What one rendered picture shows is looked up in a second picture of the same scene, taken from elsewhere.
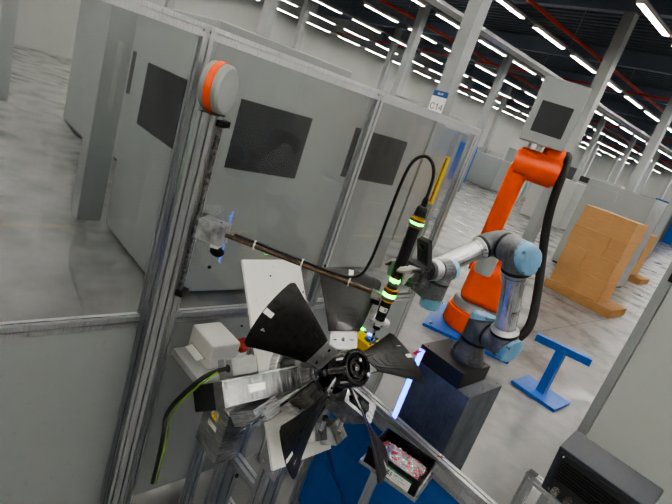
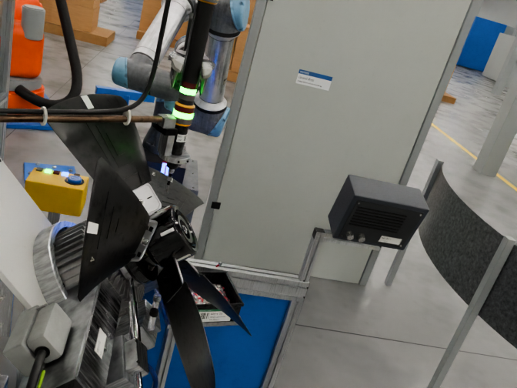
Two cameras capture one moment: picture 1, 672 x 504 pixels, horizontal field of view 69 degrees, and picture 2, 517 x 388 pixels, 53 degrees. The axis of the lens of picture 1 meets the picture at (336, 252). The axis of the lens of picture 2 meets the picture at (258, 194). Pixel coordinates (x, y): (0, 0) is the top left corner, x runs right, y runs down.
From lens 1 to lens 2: 0.93 m
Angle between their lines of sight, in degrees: 52
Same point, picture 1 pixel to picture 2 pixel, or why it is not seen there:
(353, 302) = (119, 144)
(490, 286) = (15, 48)
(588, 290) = (78, 21)
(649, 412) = (270, 126)
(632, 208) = not seen: outside the picture
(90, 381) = not seen: outside the picture
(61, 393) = not seen: outside the picture
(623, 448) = (256, 165)
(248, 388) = (97, 355)
